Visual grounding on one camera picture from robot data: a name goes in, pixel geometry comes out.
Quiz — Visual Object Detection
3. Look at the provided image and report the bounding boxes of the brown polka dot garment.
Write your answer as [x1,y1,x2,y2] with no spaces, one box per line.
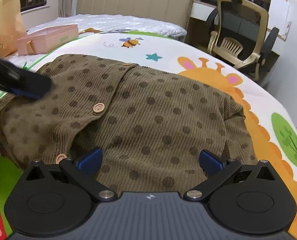
[0,54,257,193]

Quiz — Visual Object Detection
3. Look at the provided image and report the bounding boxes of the pink gift box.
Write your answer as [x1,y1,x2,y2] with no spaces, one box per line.
[16,24,79,55]

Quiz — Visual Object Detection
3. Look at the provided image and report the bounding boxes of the tan paper bag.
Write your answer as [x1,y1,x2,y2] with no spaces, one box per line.
[0,0,27,57]

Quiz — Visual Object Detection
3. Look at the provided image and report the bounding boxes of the cartoon animal play mat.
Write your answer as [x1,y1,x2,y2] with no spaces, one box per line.
[6,31,297,238]

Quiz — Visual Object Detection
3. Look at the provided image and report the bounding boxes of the white quilted mattress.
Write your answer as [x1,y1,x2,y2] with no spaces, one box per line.
[0,13,188,106]

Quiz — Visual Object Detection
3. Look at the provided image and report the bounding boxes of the beige mesh office chair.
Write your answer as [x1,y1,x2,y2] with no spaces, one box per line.
[206,0,279,81]

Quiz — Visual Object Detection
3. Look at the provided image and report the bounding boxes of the white board on desk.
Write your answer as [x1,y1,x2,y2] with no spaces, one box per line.
[268,0,292,41]

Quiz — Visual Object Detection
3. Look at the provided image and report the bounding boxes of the beige upholstered headboard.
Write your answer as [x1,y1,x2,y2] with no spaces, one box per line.
[76,0,193,29]

